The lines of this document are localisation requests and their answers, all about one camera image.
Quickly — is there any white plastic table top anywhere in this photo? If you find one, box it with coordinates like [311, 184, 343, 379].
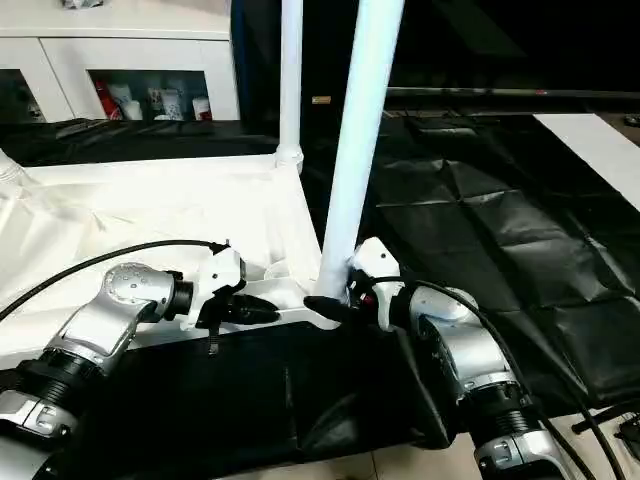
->
[0, 152, 351, 372]

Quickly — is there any white plastic table leg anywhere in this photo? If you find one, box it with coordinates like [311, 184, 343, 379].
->
[273, 0, 306, 174]
[312, 0, 406, 304]
[0, 148, 24, 185]

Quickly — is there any blue upright panel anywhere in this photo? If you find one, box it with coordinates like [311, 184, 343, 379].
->
[229, 0, 256, 121]

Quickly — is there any long black rod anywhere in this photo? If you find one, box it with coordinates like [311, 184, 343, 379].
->
[387, 85, 640, 104]

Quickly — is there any black metal stand leg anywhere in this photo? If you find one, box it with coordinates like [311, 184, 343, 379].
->
[572, 403, 640, 435]

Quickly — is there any white paper sheet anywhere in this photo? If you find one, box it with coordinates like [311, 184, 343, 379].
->
[532, 112, 640, 216]

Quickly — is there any white glass-door cabinet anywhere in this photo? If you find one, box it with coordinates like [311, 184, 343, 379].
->
[0, 0, 241, 124]

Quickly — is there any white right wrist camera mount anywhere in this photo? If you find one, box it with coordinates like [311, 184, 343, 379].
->
[348, 237, 405, 332]

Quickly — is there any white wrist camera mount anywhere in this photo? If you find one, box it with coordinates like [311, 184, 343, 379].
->
[348, 237, 405, 332]
[182, 244, 247, 332]

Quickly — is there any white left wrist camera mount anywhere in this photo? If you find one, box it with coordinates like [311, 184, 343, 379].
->
[182, 244, 247, 332]

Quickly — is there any black right camera cable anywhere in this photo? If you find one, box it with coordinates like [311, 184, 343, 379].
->
[367, 278, 626, 480]

